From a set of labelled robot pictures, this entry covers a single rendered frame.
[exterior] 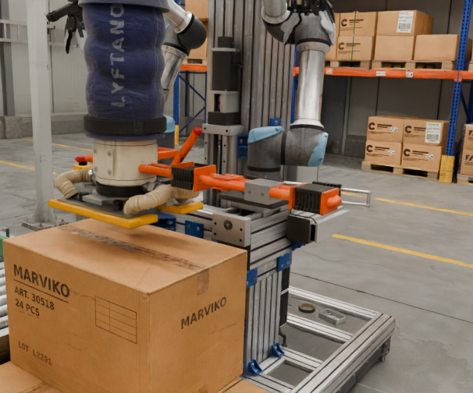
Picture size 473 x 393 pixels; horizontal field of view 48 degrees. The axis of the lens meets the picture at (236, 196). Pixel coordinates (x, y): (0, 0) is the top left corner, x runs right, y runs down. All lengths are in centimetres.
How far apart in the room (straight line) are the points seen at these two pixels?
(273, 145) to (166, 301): 70
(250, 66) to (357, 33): 697
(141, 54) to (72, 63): 1147
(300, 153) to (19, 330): 102
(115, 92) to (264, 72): 76
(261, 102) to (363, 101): 825
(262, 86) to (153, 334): 106
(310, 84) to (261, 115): 28
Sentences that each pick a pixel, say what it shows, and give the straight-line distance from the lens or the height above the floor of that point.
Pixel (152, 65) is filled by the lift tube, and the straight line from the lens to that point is 143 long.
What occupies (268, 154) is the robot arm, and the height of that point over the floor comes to 119.
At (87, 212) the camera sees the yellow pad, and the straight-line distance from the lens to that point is 146.
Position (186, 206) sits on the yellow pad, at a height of 107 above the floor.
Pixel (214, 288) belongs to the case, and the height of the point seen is 88.
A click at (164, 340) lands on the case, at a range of 134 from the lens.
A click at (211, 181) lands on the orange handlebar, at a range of 129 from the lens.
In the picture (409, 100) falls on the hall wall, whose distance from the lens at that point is 990.
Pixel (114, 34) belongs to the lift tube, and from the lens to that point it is 141.
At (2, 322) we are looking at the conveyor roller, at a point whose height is 54.
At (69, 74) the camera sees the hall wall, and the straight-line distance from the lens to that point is 1283.
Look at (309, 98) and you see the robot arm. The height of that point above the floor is 137.
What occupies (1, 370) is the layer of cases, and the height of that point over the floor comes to 54.
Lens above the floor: 144
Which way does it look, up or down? 13 degrees down
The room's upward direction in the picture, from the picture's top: 2 degrees clockwise
